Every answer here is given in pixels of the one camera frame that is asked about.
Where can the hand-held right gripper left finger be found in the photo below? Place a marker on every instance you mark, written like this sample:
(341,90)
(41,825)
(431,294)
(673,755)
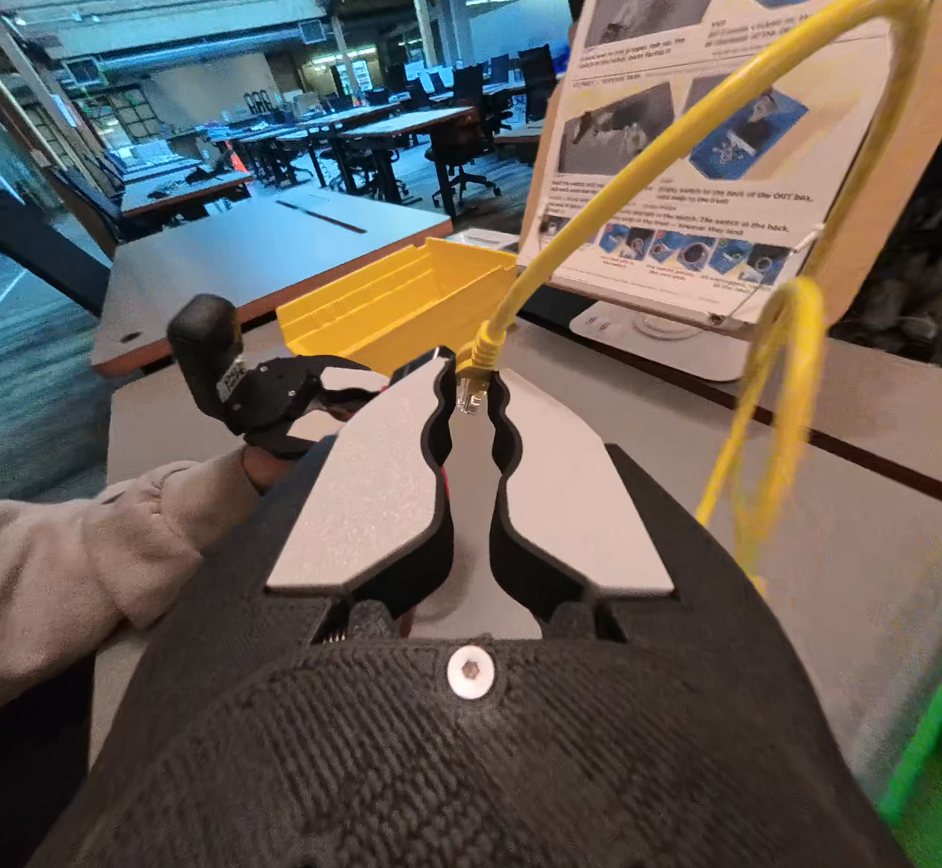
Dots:
(368,500)

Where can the white stand base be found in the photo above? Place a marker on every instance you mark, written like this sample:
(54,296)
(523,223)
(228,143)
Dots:
(662,345)

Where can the orange traffic cone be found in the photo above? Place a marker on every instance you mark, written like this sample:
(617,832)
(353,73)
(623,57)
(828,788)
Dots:
(239,155)

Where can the person's left forearm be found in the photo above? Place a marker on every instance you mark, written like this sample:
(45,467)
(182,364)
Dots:
(96,559)

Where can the instruction sheet on stand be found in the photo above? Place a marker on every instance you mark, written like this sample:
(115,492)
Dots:
(883,183)

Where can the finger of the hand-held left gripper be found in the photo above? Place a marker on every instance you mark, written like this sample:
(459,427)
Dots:
(353,378)
(346,412)

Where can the yellow plastic bin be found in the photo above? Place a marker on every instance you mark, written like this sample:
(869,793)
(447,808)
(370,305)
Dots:
(397,301)

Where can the person's left hand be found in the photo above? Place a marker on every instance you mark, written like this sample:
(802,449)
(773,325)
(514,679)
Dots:
(272,467)

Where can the grey table with wooden edge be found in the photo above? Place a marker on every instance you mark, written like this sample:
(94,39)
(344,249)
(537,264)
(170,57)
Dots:
(257,250)

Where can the black office chair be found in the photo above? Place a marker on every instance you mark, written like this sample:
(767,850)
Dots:
(44,242)

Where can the green plastic bin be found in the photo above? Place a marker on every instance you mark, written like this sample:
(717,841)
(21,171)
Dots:
(912,757)

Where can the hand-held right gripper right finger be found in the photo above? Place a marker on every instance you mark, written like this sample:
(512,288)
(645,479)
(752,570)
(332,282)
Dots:
(574,507)

